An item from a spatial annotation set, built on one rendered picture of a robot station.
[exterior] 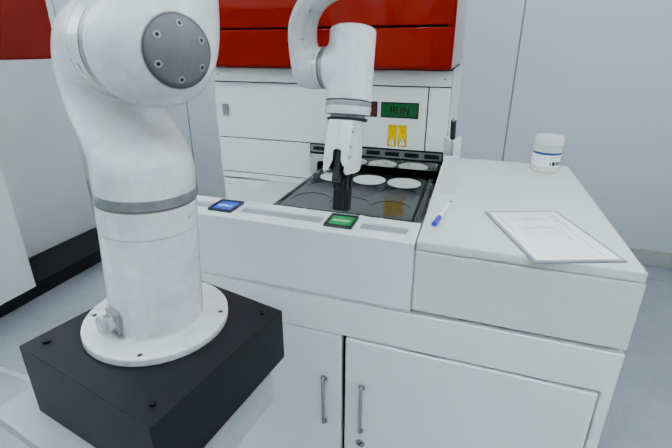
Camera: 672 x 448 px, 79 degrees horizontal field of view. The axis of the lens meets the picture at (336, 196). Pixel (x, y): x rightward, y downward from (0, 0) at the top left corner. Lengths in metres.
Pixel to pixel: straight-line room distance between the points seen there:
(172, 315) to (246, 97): 1.03
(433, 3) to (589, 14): 1.68
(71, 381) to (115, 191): 0.23
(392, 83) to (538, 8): 1.61
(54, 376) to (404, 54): 1.06
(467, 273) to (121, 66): 0.59
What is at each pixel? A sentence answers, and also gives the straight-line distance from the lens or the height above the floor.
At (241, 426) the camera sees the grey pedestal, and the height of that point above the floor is 0.82.
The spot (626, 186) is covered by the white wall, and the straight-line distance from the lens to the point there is 3.02.
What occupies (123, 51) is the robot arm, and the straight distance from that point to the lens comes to 0.44.
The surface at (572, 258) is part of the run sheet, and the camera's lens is 0.75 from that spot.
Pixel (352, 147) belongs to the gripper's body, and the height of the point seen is 1.11.
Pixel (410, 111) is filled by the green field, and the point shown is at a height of 1.10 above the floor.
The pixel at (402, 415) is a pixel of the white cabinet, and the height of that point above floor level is 0.56.
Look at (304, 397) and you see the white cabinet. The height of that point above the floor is 0.54.
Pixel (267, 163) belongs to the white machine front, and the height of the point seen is 0.89.
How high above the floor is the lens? 1.28
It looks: 20 degrees down
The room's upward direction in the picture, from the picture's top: straight up
